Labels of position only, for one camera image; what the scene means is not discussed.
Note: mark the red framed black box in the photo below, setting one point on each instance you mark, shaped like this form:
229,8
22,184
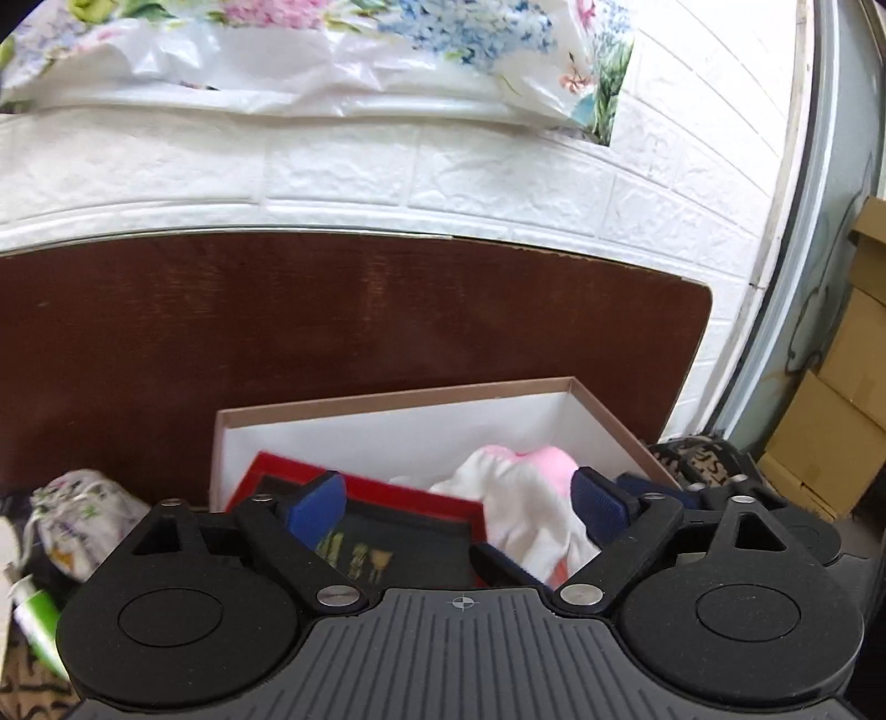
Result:
387,493

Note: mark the grey door frame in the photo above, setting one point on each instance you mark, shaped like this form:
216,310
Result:
824,173

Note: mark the brown cardboard carton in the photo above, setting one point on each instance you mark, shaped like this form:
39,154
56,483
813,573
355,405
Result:
872,249
858,360
824,450

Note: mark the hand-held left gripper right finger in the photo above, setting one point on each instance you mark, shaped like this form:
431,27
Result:
601,514

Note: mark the pink-brown cardboard box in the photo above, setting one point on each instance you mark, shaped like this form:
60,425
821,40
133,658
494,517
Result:
415,429

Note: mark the brown wooden board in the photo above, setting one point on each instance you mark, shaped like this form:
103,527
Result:
346,311

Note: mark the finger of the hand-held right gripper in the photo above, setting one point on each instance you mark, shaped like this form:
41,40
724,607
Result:
657,483

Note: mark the green and white bottle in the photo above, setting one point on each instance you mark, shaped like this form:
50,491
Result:
40,623

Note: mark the white and pink sock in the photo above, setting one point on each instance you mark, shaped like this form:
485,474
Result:
519,512

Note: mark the floral plastic sheet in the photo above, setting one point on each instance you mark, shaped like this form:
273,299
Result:
277,55

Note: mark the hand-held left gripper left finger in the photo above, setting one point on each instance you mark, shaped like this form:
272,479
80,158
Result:
320,504

